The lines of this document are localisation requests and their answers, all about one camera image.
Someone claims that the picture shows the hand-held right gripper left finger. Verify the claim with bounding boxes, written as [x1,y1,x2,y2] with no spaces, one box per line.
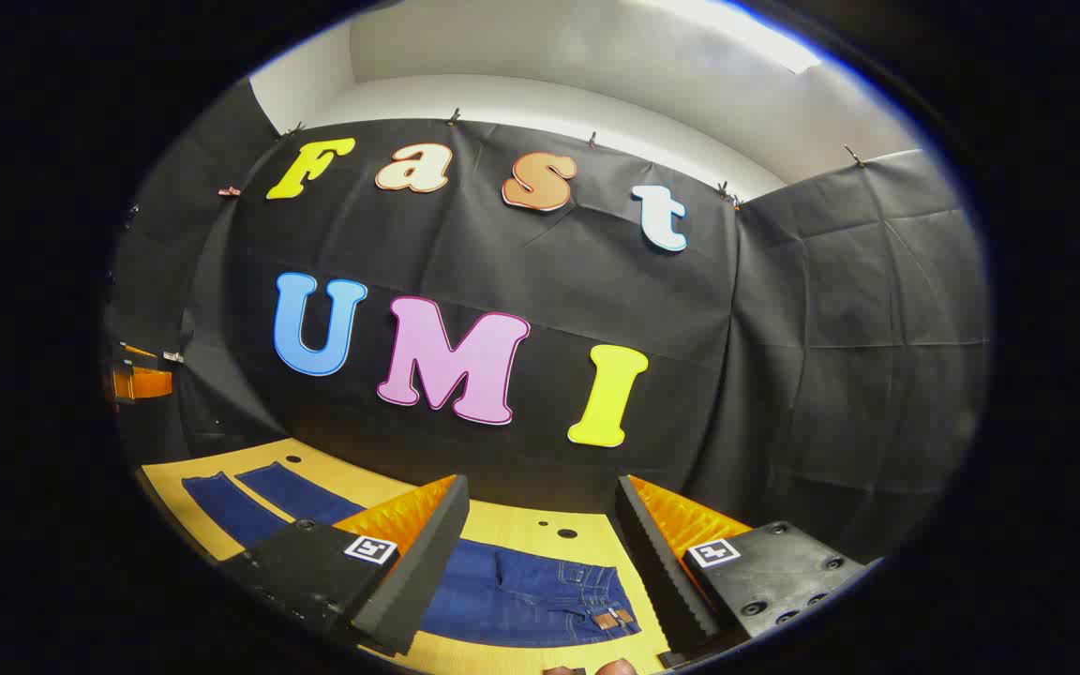
[217,473,471,657]

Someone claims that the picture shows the black backdrop cloth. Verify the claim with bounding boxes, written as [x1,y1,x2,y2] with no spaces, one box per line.
[104,80,991,563]

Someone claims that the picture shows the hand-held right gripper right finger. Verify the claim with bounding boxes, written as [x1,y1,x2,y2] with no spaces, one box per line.
[615,474,880,668]

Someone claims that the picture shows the blue denim jeans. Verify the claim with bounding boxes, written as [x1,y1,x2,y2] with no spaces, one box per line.
[182,461,642,650]

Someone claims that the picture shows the ceiling light panel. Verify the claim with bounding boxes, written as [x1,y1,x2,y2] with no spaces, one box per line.
[634,0,824,74]

